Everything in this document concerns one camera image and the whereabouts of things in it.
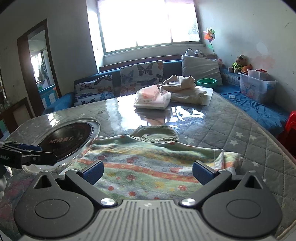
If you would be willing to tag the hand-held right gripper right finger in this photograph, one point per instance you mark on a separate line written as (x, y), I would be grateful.
(203, 172)

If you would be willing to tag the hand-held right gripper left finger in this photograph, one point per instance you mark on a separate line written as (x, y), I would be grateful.
(93, 172)

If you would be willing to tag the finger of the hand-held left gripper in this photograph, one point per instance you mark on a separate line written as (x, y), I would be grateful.
(34, 158)
(27, 147)

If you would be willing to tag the green floral child's shirt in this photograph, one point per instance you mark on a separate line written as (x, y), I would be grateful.
(150, 162)

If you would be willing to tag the hanging clothes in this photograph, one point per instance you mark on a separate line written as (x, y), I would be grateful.
(41, 74)

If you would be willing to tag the person's left hand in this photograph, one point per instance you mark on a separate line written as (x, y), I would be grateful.
(2, 183)

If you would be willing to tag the low wooden sideboard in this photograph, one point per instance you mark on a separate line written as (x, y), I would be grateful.
(18, 113)

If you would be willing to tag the round black induction cooker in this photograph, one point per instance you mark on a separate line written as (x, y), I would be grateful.
(69, 136)

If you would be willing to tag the blue and white plastic cabinet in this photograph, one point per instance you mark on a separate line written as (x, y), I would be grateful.
(48, 97)

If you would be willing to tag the grey quilted star tablecloth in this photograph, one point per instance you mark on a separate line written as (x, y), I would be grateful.
(231, 120)

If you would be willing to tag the small butterfly print cushion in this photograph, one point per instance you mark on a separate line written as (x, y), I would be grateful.
(92, 99)
(94, 84)

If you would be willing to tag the white paper sheet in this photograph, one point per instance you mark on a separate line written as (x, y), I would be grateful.
(207, 97)

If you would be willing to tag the blue sofa sheet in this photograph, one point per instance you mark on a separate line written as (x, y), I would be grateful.
(259, 111)

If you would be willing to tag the beige garment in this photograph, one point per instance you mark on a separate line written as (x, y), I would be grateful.
(185, 90)

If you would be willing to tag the green bowl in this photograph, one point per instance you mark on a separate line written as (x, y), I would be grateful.
(207, 83)

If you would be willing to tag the pink and white tissue pack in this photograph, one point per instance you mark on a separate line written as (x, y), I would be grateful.
(152, 98)

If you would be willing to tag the clear plastic storage box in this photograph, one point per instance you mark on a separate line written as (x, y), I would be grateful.
(256, 89)

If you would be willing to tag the red plastic stool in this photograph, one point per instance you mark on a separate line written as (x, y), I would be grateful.
(290, 125)

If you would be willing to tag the grey pillow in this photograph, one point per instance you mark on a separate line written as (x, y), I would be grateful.
(201, 68)

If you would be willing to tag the large butterfly print cushion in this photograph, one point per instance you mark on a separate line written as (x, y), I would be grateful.
(142, 74)

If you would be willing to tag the pink plush toy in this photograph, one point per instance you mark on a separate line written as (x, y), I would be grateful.
(220, 62)

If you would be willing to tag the orange toy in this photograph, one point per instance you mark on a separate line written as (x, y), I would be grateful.
(248, 69)

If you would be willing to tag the brown teddy bear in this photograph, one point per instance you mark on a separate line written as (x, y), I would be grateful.
(238, 64)

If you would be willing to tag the white plush toy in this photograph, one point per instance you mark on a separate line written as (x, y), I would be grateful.
(196, 53)

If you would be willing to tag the colourful pinwheel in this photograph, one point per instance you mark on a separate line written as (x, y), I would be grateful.
(210, 37)

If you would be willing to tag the window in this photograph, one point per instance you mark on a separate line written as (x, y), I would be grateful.
(148, 23)

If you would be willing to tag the dark wooden door frame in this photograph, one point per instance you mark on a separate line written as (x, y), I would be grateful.
(22, 69)

